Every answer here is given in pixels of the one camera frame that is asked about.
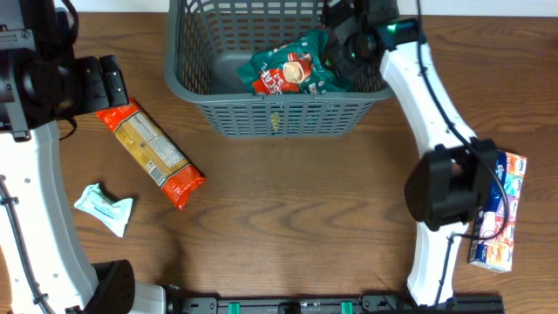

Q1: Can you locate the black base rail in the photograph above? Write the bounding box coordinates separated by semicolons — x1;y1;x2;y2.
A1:
165;294;506;314

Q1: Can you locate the grey plastic lattice basket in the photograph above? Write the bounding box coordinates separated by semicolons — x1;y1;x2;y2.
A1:
165;0;392;137

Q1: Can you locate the green Nescafe coffee bag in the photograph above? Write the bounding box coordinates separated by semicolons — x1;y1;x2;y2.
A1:
237;30;356;95

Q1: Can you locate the small teal white sachet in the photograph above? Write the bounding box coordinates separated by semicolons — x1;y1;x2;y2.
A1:
74;183;133;237

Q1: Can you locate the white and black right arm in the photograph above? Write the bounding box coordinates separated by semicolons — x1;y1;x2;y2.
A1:
321;1;502;309

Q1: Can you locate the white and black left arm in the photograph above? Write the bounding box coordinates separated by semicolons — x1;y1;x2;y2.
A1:
1;0;167;313

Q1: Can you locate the orange spaghetti packet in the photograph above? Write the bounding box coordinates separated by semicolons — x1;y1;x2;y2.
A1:
96;98;205;209

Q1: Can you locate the multicolour tissue pack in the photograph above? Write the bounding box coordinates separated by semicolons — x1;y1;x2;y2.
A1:
467;151;527;273

